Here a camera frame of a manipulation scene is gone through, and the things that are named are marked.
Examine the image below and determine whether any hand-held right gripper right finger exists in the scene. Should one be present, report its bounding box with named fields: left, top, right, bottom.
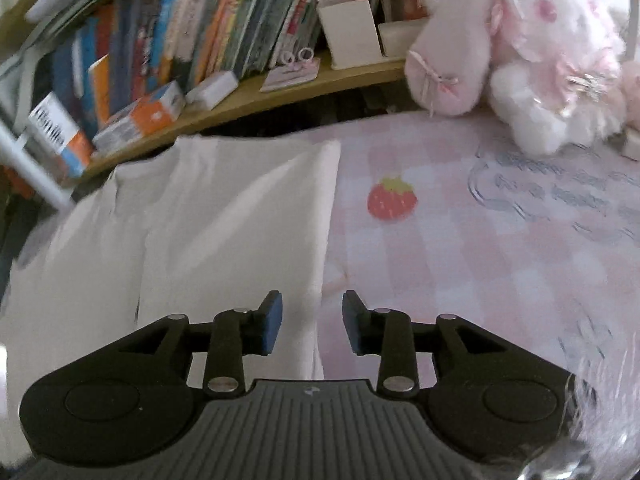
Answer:
left=342, top=290, right=508, bottom=395

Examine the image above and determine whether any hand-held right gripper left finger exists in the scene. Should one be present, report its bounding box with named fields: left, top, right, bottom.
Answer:
left=117, top=290, right=284, bottom=395

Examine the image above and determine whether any white t-shirt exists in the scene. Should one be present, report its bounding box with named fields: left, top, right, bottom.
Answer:
left=0, top=135, right=342, bottom=411

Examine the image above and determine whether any pink checked cartoon desk mat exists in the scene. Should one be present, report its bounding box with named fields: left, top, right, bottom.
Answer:
left=200, top=109, right=640, bottom=461

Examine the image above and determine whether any small white box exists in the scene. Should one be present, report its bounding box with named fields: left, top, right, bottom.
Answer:
left=184, top=70, right=240, bottom=110

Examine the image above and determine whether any flat orange white box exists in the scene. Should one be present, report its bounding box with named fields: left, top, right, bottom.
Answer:
left=92, top=80, right=187, bottom=154

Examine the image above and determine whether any tall white orange blue box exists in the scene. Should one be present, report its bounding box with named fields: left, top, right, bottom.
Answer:
left=27, top=91, right=97, bottom=182

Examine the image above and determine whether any white square pen holder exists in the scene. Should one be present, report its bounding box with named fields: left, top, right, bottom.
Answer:
left=316, top=0, right=384, bottom=71

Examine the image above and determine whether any low white holder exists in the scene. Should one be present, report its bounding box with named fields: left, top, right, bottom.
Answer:
left=377, top=17, right=432, bottom=59

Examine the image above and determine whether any row of colourful books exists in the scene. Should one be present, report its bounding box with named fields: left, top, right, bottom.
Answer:
left=30, top=0, right=476, bottom=113

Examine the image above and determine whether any white pink plush bunny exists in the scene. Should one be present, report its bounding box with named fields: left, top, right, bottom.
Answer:
left=404, top=0, right=636, bottom=157

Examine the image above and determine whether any wooden bookshelf with white frame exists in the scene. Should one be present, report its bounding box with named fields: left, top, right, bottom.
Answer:
left=0, top=0, right=640, bottom=211

